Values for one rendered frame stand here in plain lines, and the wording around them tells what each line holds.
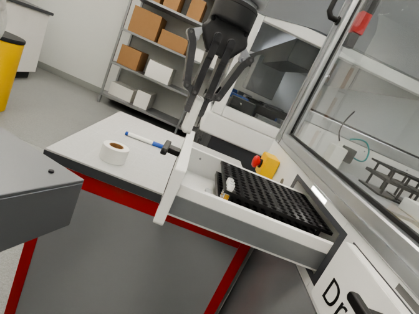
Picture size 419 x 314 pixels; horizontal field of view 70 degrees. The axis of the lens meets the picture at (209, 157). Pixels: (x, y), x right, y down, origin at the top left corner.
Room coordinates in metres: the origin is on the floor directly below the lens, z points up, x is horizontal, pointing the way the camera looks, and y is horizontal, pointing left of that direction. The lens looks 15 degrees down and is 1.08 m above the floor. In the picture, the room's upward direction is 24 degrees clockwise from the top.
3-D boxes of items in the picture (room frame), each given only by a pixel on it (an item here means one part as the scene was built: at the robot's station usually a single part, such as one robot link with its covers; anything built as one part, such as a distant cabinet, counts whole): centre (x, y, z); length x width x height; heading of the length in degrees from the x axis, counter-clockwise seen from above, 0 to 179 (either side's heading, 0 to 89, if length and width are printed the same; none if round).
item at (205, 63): (0.54, 0.07, 1.08); 0.04 x 0.01 x 0.11; 19
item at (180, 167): (0.58, 0.05, 0.87); 0.29 x 0.02 x 0.11; 7
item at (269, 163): (0.94, -0.18, 0.88); 0.07 x 0.05 x 0.07; 7
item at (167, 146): (0.57, 0.08, 0.91); 0.07 x 0.04 x 0.01; 7
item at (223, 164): (0.59, -0.05, 0.90); 0.18 x 0.02 x 0.01; 7
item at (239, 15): (0.54, 0.06, 1.15); 0.08 x 0.07 x 0.09; 109
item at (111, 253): (0.98, 0.11, 0.38); 0.62 x 0.58 x 0.76; 7
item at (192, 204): (0.60, -0.16, 0.86); 0.40 x 0.26 x 0.06; 97
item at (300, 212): (0.60, -0.15, 0.87); 0.22 x 0.18 x 0.06; 97
